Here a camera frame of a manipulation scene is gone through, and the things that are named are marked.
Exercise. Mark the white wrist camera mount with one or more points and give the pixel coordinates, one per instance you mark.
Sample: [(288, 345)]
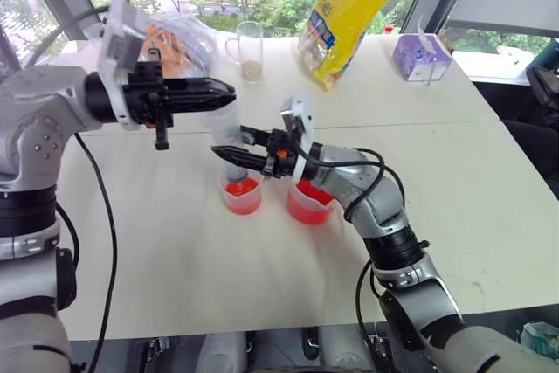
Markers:
[(118, 36), (301, 115)]

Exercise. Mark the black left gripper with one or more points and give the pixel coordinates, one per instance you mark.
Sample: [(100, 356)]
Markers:
[(146, 95)]

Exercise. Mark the glass mug with grains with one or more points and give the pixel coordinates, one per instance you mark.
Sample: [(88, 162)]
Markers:
[(250, 52)]

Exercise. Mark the clear plastic bag of bread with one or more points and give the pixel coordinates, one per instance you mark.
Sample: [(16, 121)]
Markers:
[(188, 43)]

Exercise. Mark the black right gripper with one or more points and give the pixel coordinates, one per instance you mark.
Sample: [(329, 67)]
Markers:
[(279, 156)]

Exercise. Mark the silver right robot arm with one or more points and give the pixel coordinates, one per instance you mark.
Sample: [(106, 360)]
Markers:
[(393, 216)]

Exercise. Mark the green crumpled bag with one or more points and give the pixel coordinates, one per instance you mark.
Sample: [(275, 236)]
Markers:
[(539, 338)]

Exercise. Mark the clear cup with red liquid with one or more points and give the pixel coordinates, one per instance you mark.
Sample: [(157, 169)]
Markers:
[(242, 200), (308, 209)]

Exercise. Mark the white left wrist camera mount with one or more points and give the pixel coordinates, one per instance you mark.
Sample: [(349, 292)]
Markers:
[(118, 36)]

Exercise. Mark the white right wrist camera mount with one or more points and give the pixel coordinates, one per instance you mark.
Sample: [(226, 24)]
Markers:
[(301, 115)]

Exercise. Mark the purple tissue box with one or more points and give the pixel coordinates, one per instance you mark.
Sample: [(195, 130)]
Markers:
[(419, 58)]

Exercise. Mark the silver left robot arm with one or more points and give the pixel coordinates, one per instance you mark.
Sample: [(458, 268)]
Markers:
[(35, 102)]

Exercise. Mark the black office chair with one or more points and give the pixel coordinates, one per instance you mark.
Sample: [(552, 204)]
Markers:
[(539, 98)]

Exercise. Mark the yellow snack bag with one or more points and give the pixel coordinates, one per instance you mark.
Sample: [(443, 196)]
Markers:
[(349, 23)]

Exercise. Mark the grey rounded shape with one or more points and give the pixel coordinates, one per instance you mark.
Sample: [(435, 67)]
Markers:
[(222, 353)]

